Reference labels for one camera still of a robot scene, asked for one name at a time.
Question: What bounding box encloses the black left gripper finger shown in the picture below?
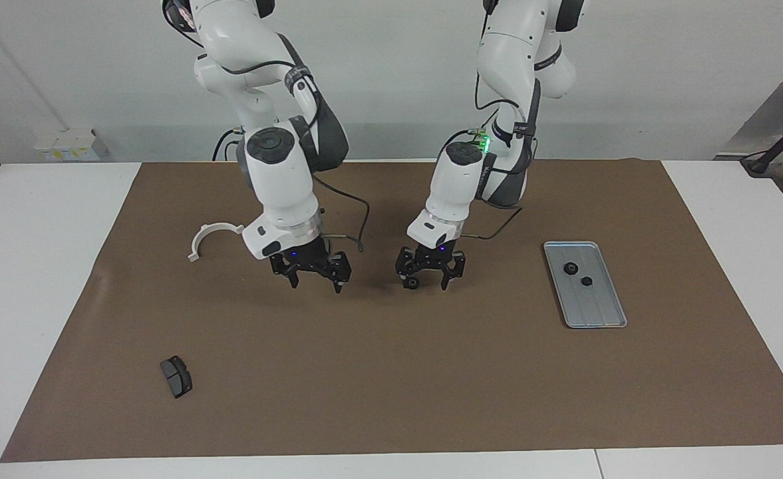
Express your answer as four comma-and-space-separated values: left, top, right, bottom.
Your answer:
394, 247, 425, 291
439, 249, 466, 291

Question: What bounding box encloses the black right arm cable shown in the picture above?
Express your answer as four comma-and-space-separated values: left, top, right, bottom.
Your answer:
313, 174, 372, 253

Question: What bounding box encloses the white curved plastic bracket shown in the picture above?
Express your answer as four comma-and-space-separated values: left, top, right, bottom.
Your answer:
187, 222, 245, 262

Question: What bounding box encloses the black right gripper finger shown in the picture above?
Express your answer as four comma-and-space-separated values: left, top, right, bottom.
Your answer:
321, 251, 353, 295
270, 256, 302, 290

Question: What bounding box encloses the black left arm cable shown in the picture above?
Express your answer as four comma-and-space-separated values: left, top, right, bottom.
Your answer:
458, 208, 524, 240

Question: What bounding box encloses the silver metal tray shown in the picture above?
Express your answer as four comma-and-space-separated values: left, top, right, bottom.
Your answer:
543, 241, 629, 330

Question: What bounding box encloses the black stand pole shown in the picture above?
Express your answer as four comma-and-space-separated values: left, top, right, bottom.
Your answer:
740, 106, 783, 177

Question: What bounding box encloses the white power socket box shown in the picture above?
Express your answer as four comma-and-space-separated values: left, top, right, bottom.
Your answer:
34, 128, 109, 162

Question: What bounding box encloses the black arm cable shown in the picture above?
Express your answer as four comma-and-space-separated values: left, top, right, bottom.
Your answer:
458, 208, 524, 240
313, 174, 372, 253

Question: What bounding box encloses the short grey brake pad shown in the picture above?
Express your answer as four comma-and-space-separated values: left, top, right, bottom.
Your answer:
160, 355, 194, 400

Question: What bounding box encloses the brown table mat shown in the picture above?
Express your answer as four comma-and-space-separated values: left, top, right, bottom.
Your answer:
0, 160, 783, 463

